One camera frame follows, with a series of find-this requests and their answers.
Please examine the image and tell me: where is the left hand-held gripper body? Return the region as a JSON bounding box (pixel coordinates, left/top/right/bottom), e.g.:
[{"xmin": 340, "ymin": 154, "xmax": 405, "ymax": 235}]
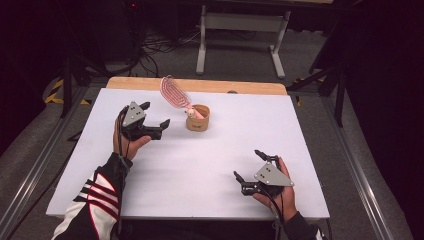
[{"xmin": 118, "ymin": 100, "xmax": 163, "ymax": 142}]

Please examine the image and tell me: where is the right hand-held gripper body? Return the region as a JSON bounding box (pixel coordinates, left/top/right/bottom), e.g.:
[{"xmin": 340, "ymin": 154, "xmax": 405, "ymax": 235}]
[{"xmin": 241, "ymin": 153, "xmax": 295, "ymax": 198}]

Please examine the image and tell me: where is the pink hairbrush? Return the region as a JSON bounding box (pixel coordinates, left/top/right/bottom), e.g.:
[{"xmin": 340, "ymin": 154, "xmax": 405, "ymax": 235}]
[{"xmin": 159, "ymin": 75, "xmax": 207, "ymax": 120}]

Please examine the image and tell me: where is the yellow holder with bear figure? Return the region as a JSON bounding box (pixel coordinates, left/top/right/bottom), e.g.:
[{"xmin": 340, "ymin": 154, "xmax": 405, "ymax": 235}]
[{"xmin": 185, "ymin": 104, "xmax": 211, "ymax": 133}]

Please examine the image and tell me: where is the person's right hand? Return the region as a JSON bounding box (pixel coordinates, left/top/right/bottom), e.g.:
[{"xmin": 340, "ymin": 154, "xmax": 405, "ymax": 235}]
[{"xmin": 252, "ymin": 157, "xmax": 299, "ymax": 223}]

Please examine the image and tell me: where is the person's left hand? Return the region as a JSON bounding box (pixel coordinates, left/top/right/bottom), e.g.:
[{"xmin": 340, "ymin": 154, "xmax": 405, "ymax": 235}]
[{"xmin": 112, "ymin": 116, "xmax": 153, "ymax": 161}]

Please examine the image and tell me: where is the wooden board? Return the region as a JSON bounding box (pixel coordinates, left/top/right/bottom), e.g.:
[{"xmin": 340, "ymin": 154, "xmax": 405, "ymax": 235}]
[{"xmin": 105, "ymin": 76, "xmax": 288, "ymax": 96}]

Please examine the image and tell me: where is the yellow black hazard tape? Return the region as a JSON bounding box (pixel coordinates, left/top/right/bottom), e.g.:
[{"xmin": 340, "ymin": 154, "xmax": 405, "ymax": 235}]
[
  {"xmin": 292, "ymin": 77, "xmax": 325, "ymax": 108},
  {"xmin": 44, "ymin": 78, "xmax": 92, "ymax": 106}
]

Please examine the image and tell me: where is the black metal stand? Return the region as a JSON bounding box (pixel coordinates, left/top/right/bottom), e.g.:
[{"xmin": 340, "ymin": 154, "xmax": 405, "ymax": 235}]
[
  {"xmin": 59, "ymin": 54, "xmax": 113, "ymax": 120},
  {"xmin": 287, "ymin": 63, "xmax": 347, "ymax": 128}
]

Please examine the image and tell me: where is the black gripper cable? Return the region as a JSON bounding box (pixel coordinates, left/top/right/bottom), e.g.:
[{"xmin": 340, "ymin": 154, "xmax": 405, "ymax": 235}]
[
  {"xmin": 261, "ymin": 186, "xmax": 286, "ymax": 231},
  {"xmin": 116, "ymin": 108, "xmax": 132, "ymax": 162}
]

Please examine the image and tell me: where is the bundle of floor cables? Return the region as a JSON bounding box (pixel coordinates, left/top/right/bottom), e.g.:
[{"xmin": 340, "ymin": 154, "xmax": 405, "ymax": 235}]
[{"xmin": 131, "ymin": 28, "xmax": 203, "ymax": 78}]

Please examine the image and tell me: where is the aluminium rail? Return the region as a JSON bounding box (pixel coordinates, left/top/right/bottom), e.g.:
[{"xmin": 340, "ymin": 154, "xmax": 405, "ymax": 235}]
[
  {"xmin": 0, "ymin": 85, "xmax": 88, "ymax": 240},
  {"xmin": 320, "ymin": 95, "xmax": 398, "ymax": 240}
]

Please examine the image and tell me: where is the grey metal frame table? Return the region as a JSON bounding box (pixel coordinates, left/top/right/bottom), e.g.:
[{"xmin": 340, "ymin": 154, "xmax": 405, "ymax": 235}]
[{"xmin": 195, "ymin": 3, "xmax": 292, "ymax": 80}]

